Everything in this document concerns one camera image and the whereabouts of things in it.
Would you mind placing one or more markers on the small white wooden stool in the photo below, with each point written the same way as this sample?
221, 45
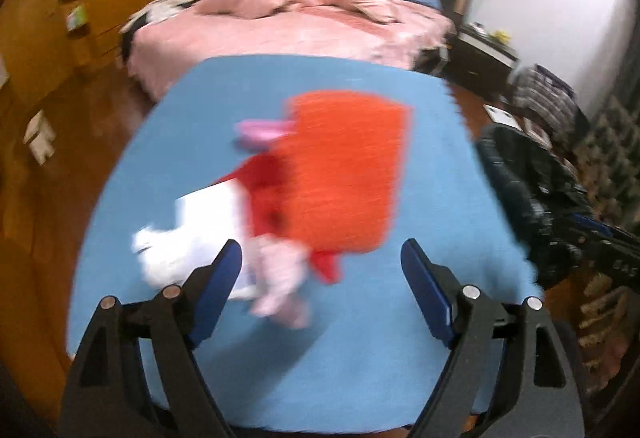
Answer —
39, 137

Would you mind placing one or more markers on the white tissue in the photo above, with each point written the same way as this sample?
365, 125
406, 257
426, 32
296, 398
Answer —
168, 256

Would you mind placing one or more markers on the red garment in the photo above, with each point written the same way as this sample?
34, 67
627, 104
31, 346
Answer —
263, 178

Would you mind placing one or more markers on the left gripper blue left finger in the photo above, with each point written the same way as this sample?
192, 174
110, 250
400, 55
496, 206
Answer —
209, 290

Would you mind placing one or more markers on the yellow plush toy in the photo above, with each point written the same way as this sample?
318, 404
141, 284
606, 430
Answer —
502, 36

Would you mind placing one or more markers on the dark patterned curtain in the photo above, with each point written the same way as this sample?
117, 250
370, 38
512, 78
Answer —
609, 161

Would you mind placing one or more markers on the bed with pink sheet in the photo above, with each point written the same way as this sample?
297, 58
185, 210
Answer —
157, 55

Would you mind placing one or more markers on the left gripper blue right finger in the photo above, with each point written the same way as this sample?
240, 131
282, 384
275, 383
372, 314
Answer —
434, 289

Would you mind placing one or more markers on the pale pink knotted sock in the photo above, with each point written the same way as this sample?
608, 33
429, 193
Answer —
280, 269

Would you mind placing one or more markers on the black trash bin with bag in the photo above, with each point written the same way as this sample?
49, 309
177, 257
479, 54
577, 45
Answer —
547, 209

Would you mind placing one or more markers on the white bathroom scale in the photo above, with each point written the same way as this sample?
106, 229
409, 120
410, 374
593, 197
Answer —
503, 117

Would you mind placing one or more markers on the black bedside table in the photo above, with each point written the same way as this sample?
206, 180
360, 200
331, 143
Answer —
480, 64

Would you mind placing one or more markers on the orange knitted cloth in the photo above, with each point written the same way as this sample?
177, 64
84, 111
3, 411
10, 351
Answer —
343, 165

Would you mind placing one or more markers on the white card label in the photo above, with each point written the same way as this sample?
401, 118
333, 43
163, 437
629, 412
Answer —
216, 212

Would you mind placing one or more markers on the clothes pile on bed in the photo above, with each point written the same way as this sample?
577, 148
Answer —
157, 11

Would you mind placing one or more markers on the pink face mask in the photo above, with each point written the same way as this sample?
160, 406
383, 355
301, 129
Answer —
260, 135

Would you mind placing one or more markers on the blue table cloth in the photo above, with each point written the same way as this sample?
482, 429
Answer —
366, 361

